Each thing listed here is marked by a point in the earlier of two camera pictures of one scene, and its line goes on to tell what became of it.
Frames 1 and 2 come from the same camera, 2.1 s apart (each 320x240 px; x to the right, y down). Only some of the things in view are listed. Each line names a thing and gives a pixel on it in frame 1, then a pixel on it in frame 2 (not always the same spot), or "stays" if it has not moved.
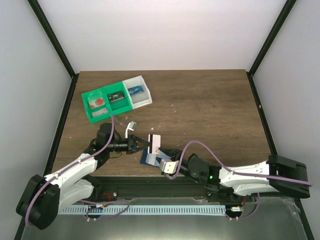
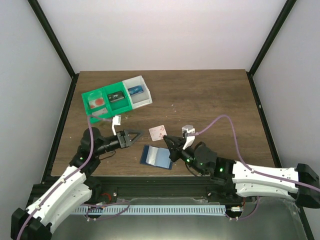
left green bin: (97, 105) stays
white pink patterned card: (155, 144) to (157, 133)
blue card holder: (149, 159) stays
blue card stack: (135, 90) stays
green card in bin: (115, 96) stays
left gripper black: (134, 144) to (122, 139)
